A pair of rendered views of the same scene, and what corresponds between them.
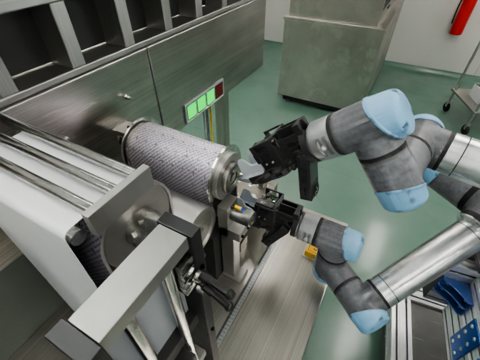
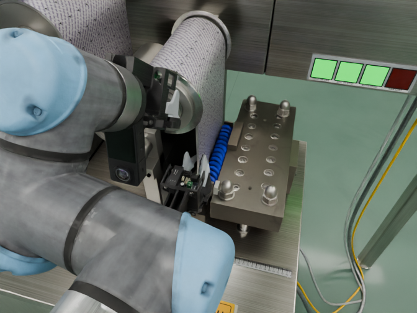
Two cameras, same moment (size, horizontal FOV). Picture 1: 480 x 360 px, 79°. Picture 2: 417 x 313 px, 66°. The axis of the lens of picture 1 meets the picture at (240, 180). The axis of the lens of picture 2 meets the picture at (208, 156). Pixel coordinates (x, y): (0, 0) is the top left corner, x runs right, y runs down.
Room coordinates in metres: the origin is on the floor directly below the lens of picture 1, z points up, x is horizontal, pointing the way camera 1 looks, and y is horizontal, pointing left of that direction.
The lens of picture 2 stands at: (0.47, -0.46, 1.61)
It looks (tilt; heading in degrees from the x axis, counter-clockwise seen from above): 46 degrees down; 76
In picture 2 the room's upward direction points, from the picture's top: straight up
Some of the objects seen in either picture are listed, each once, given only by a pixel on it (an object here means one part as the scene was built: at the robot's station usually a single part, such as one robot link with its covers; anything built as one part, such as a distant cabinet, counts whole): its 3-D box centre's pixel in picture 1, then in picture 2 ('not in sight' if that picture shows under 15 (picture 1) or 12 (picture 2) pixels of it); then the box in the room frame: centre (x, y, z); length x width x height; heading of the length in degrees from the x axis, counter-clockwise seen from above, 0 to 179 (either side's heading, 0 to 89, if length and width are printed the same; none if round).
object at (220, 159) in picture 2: not in sight; (219, 152); (0.64, 0.10, 1.03); 0.21 x 0.04 x 0.03; 61
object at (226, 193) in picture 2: not in sight; (226, 188); (0.62, -0.04, 1.05); 0.04 x 0.04 x 0.04
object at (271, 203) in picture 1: (278, 213); (179, 202); (0.51, -0.10, 1.12); 0.12 x 0.08 x 0.09; 61
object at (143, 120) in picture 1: (143, 144); (200, 42); (0.63, 0.25, 1.25); 0.15 x 0.01 x 0.15; 151
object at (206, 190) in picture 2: not in sight; (200, 189); (0.56, -0.06, 1.09); 0.09 x 0.05 x 0.02; 60
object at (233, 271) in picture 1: (235, 243); (151, 184); (0.46, 0.01, 1.05); 0.06 x 0.05 x 0.31; 61
